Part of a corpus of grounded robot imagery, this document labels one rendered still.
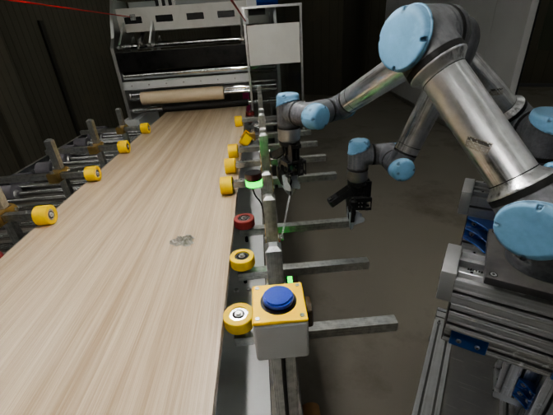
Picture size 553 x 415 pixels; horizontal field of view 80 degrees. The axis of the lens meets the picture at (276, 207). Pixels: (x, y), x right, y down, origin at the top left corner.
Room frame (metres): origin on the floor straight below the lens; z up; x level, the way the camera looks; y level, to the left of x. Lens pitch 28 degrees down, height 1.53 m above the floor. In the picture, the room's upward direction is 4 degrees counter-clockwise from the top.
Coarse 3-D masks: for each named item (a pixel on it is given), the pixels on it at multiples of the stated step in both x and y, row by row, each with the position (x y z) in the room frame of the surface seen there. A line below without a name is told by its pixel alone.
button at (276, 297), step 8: (272, 288) 0.34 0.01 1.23; (280, 288) 0.34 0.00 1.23; (288, 288) 0.34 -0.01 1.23; (264, 296) 0.33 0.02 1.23; (272, 296) 0.33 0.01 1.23; (280, 296) 0.33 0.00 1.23; (288, 296) 0.32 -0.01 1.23; (264, 304) 0.32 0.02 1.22; (272, 304) 0.31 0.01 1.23; (280, 304) 0.31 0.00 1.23; (288, 304) 0.31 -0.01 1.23
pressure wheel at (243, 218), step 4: (236, 216) 1.14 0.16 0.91; (240, 216) 1.15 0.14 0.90; (244, 216) 1.13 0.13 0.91; (248, 216) 1.14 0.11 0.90; (252, 216) 1.13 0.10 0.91; (236, 220) 1.11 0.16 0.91; (240, 220) 1.11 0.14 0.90; (244, 220) 1.11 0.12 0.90; (248, 220) 1.10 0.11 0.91; (252, 220) 1.11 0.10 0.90; (236, 224) 1.10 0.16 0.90; (240, 224) 1.09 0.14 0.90; (244, 224) 1.09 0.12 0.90; (248, 224) 1.09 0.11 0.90; (252, 224) 1.10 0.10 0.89; (236, 228) 1.10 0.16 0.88; (240, 228) 1.09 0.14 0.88; (244, 228) 1.09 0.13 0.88; (248, 228) 1.09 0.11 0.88; (248, 240) 1.12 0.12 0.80
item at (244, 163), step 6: (300, 156) 1.63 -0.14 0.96; (306, 156) 1.62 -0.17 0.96; (312, 156) 1.62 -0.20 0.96; (318, 156) 1.62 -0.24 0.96; (324, 156) 1.62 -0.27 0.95; (240, 162) 1.61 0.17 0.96; (246, 162) 1.61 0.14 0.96; (252, 162) 1.61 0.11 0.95; (258, 162) 1.61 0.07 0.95; (276, 162) 1.62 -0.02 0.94
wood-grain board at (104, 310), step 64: (192, 128) 2.65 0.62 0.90; (128, 192) 1.47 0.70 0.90; (192, 192) 1.42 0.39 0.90; (64, 256) 0.95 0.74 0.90; (128, 256) 0.93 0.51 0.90; (192, 256) 0.90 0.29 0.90; (0, 320) 0.67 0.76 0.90; (64, 320) 0.65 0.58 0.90; (128, 320) 0.64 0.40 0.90; (192, 320) 0.62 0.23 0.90; (0, 384) 0.48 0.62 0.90; (64, 384) 0.47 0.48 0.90; (128, 384) 0.46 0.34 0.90; (192, 384) 0.45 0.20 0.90
